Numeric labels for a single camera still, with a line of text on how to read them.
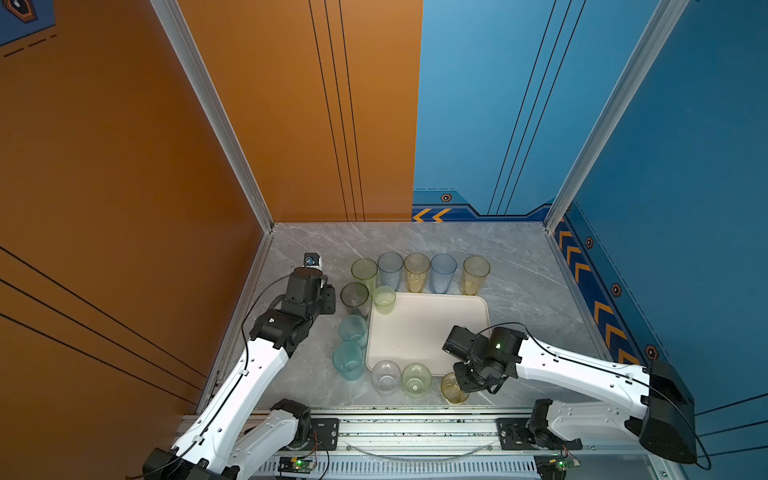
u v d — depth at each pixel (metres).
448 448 0.73
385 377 0.82
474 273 0.93
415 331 0.94
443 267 0.95
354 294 0.94
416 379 0.81
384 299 0.95
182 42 0.73
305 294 0.55
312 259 0.66
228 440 0.41
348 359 0.82
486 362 0.57
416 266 0.92
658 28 0.71
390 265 0.92
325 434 0.74
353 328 0.87
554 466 0.71
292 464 0.71
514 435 0.72
